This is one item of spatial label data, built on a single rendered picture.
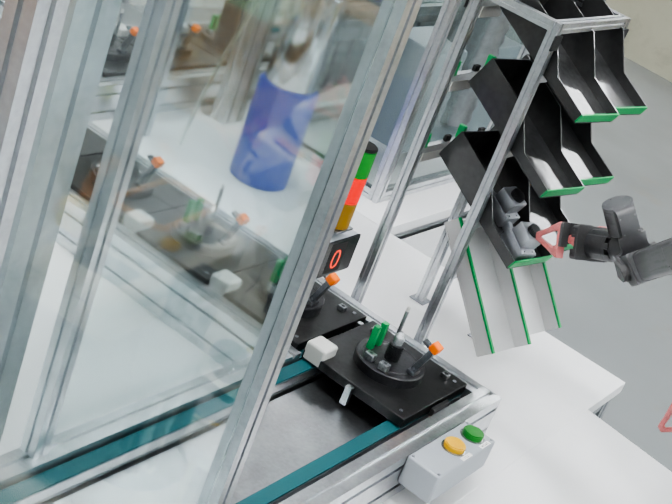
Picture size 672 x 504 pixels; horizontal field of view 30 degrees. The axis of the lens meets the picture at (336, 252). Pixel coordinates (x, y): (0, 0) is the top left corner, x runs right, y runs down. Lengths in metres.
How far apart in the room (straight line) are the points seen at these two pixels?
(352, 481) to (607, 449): 0.80
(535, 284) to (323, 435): 0.73
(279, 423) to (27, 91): 1.38
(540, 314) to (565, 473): 0.38
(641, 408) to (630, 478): 2.29
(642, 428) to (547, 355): 1.88
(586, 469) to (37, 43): 1.90
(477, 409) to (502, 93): 0.61
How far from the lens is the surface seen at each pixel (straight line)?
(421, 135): 2.51
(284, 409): 2.28
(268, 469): 2.12
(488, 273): 2.63
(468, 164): 2.51
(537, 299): 2.78
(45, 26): 0.92
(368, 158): 2.11
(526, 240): 2.47
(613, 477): 2.65
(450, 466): 2.24
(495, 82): 2.47
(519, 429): 2.64
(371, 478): 2.12
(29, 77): 0.93
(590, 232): 2.38
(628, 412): 4.89
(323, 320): 2.48
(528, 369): 2.88
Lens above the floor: 2.13
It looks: 25 degrees down
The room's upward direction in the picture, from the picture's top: 21 degrees clockwise
